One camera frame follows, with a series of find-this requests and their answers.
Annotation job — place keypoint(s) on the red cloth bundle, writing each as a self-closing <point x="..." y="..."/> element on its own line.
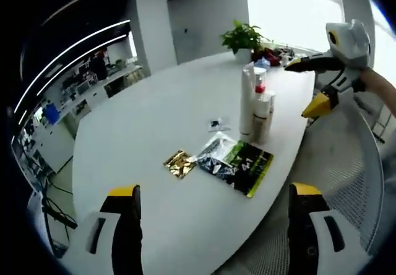
<point x="267" y="55"/>

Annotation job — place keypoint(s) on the clear sachet dark contents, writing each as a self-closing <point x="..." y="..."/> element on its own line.
<point x="218" y="124"/>

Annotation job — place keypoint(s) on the white mesh chair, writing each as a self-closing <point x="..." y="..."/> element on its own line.
<point x="340" y="179"/>

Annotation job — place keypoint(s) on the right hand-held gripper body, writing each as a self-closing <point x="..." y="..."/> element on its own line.
<point x="352" y="46"/>

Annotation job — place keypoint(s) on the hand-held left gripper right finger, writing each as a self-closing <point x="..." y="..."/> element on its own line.
<point x="301" y="234"/>

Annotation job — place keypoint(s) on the small white skincare bottle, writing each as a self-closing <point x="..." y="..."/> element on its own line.
<point x="272" y="101"/>

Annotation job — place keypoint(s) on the blue crumpled cloth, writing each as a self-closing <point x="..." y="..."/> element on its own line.
<point x="260" y="62"/>

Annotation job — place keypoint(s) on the gold foil sachet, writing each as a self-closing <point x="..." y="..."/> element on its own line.
<point x="179" y="163"/>

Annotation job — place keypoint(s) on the red band skincare tube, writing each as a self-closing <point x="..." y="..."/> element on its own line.
<point x="261" y="123"/>

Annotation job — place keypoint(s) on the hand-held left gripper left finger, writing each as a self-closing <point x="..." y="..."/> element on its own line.
<point x="127" y="225"/>

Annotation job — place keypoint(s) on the green potted plant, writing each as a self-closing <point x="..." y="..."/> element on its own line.
<point x="242" y="38"/>

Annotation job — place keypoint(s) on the green black sachet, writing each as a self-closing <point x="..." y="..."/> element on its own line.
<point x="250" y="169"/>

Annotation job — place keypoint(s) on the red collar skincare spray bottle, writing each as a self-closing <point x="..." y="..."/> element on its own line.
<point x="260" y="87"/>

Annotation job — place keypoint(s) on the blue bin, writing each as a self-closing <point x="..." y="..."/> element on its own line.
<point x="51" y="115"/>

